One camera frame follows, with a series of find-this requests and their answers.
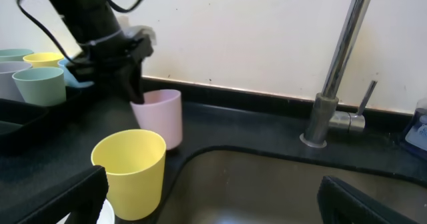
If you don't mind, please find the yellow cup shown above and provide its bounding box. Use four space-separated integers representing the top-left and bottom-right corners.
90 128 167 221
22 52 65 69

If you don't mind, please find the pink cup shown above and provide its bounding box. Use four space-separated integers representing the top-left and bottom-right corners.
129 89 183 151

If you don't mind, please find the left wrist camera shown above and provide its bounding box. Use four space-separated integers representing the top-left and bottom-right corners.
116 15 157 47

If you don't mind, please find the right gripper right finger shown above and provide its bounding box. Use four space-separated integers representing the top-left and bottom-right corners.
316 175 422 224

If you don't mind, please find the grey cup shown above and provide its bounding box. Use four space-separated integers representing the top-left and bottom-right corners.
0 61 33 102

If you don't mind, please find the blue soap bottle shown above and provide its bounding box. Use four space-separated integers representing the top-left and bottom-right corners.
398 97 427 161

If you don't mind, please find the steel tap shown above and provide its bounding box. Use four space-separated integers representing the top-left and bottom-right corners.
299 0 378 149

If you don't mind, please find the black tray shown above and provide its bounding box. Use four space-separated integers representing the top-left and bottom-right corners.
0 82 101 148

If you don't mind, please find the blue cup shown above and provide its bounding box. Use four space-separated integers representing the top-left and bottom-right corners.
57 57 95 89

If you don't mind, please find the green cup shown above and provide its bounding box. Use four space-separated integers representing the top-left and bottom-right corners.
12 66 67 107
0 48 35 63

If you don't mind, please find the steel sink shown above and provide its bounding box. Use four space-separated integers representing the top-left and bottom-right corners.
156 146 427 224

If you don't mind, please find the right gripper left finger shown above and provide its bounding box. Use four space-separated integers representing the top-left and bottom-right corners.
16 165 109 224

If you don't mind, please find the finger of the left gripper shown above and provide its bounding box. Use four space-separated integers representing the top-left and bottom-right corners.
123 62 146 105

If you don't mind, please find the white cup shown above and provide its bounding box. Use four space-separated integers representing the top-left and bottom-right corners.
55 199 116 224

